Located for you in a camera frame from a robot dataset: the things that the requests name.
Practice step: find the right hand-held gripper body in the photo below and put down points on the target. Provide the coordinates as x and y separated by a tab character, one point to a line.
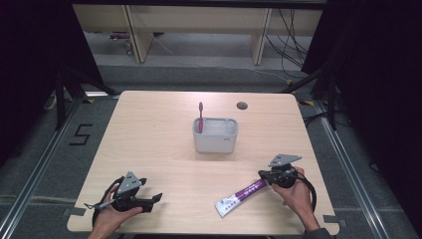
282	172

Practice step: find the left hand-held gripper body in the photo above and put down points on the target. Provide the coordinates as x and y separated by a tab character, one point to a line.
127	184

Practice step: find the purple and white toothpaste tube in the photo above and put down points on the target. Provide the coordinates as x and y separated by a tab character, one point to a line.
239	197

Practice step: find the grey toothbrush holder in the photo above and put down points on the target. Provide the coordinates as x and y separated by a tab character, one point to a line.
215	139

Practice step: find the pink toothbrush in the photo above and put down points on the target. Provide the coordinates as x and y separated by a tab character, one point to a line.
200	116

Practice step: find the person's right hand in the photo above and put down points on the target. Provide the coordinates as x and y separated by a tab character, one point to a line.
297	199

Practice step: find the person's left hand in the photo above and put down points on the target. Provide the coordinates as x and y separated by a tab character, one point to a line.
112	219

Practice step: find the round table grommet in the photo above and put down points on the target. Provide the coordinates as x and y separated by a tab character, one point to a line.
242	106

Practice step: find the black metal stand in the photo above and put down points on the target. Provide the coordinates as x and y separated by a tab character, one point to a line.
331	99
60	99

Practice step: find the beige wooden desk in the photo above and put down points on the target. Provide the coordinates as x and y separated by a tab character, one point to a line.
199	18

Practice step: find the metal floor rail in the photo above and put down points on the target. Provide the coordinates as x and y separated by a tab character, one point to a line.
36	169
351	172

